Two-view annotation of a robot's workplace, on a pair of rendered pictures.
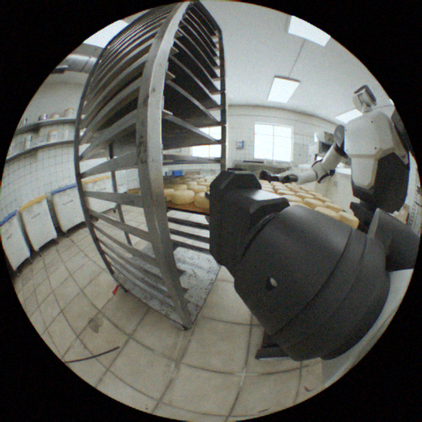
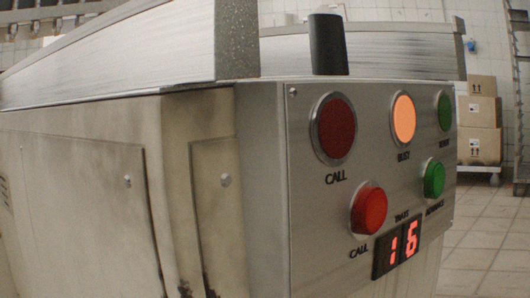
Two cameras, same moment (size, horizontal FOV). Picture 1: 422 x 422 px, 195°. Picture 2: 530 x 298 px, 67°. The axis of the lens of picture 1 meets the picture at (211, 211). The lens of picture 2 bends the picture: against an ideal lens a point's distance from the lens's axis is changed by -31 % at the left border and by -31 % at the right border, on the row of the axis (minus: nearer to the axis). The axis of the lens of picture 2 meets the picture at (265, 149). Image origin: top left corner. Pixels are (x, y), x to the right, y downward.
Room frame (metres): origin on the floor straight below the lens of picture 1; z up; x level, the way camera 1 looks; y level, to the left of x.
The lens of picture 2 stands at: (0.29, -0.94, 0.84)
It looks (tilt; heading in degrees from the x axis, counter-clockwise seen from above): 7 degrees down; 294
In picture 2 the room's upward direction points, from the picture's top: 3 degrees counter-clockwise
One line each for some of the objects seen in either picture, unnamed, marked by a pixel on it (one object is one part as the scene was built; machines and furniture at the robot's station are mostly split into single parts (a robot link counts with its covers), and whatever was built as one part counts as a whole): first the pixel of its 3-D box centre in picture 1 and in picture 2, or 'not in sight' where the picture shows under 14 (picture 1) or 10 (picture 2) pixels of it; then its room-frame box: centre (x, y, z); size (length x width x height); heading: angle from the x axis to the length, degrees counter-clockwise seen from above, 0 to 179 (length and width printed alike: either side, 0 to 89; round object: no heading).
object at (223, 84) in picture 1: (224, 122); not in sight; (0.61, -0.06, 0.97); 0.03 x 0.03 x 1.70; 69
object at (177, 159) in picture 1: (142, 165); not in sight; (0.51, 0.31, 0.78); 0.60 x 0.40 x 0.01; 69
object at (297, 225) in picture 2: not in sight; (387, 178); (0.37, -1.30, 0.77); 0.24 x 0.04 x 0.14; 68
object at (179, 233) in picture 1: (177, 232); not in sight; (0.69, 0.23, 0.33); 0.64 x 0.03 x 0.03; 69
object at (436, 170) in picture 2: not in sight; (432, 180); (0.33, -1.34, 0.76); 0.03 x 0.02 x 0.03; 68
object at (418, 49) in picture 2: not in sight; (64, 86); (1.22, -1.80, 0.87); 2.01 x 0.03 x 0.07; 158
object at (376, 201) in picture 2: not in sight; (367, 210); (0.37, -1.25, 0.76); 0.03 x 0.02 x 0.03; 68
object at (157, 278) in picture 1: (124, 256); not in sight; (0.33, 0.37, 0.42); 0.64 x 0.03 x 0.03; 69
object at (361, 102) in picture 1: (364, 103); not in sight; (0.19, -0.54, 1.08); 0.10 x 0.07 x 0.09; 159
